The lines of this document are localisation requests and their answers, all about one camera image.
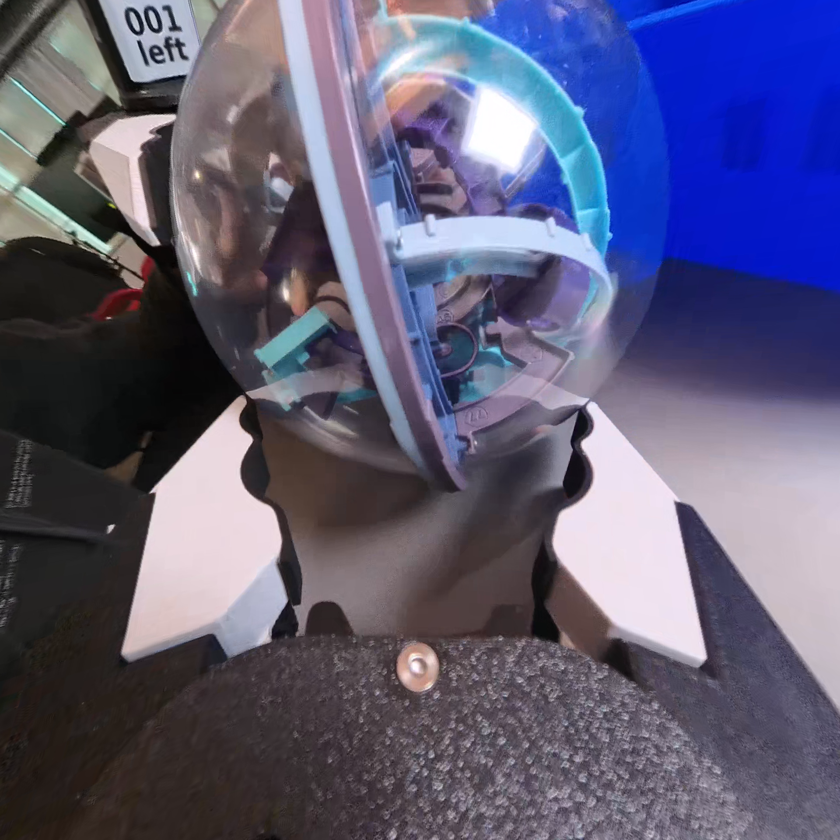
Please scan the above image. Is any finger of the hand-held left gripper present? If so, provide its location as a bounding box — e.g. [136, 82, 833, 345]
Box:
[86, 112, 178, 250]

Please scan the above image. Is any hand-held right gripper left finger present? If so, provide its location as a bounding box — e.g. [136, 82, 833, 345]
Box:
[122, 401, 303, 661]

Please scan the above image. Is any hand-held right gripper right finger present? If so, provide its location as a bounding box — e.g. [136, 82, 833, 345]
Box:
[536, 401, 710, 666]

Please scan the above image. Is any clear plastic maze ball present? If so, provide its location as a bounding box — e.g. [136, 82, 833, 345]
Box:
[171, 0, 670, 490]

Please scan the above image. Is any blue plastic bin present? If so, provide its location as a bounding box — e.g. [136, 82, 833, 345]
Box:
[578, 0, 840, 290]

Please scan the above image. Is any person's left forearm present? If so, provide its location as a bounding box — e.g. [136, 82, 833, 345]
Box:
[0, 243, 244, 467]

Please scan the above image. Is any black backpack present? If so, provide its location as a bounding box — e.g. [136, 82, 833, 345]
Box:
[0, 431, 156, 657]

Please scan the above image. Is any red plastic handle tool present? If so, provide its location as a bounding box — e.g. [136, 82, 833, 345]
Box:
[95, 256, 156, 322]

